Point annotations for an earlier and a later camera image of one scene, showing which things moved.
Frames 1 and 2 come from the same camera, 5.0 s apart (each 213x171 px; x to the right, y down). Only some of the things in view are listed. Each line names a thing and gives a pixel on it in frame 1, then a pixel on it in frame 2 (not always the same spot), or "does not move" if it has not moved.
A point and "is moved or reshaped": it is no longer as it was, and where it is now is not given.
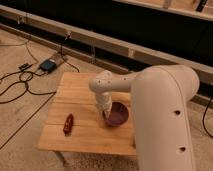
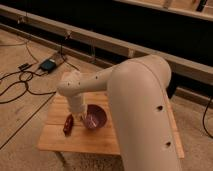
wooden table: [75, 124] does not move
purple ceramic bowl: [119, 114] is moved or reshaped
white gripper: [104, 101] → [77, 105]
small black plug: [25, 66] does not move
